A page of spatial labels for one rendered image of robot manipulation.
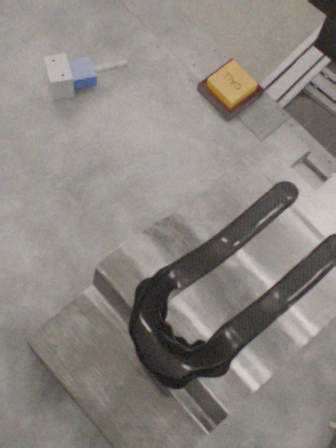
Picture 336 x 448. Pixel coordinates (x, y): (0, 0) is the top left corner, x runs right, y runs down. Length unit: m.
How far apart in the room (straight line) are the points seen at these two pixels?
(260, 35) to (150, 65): 1.10
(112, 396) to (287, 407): 0.26
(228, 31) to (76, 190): 1.26
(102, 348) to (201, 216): 0.24
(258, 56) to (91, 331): 1.43
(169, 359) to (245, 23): 1.52
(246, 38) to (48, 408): 1.53
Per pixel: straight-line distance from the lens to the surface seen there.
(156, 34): 1.33
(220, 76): 1.25
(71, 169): 1.19
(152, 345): 1.03
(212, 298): 1.00
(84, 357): 1.04
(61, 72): 1.22
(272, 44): 2.35
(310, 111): 2.00
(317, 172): 1.16
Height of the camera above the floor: 1.87
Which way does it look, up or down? 68 degrees down
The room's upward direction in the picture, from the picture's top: 11 degrees clockwise
